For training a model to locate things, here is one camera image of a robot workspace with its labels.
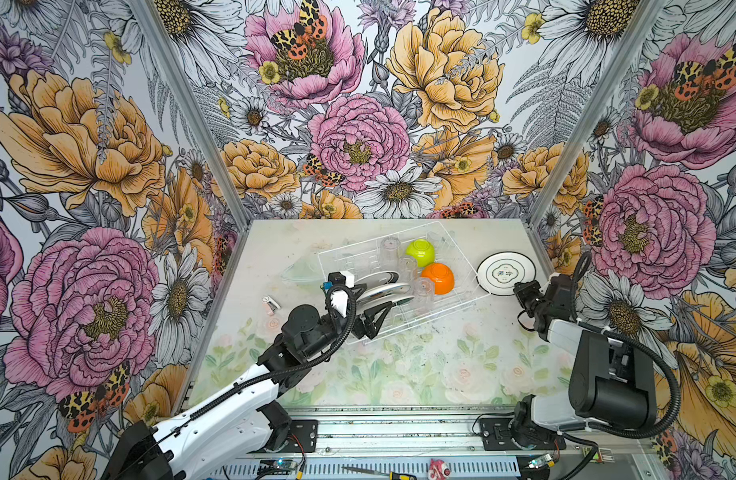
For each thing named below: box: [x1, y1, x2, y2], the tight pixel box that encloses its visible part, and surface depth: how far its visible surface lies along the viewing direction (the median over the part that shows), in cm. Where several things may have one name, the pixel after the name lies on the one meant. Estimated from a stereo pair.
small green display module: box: [590, 447, 615, 464], surface depth 70 cm
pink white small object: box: [428, 458, 451, 480], surface depth 67 cm
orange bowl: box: [420, 262, 455, 295], surface depth 101 cm
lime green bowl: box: [405, 238, 435, 268], surface depth 107 cm
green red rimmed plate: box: [354, 270, 400, 288], surface depth 87 cm
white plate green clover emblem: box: [476, 250, 537, 297], surface depth 101 cm
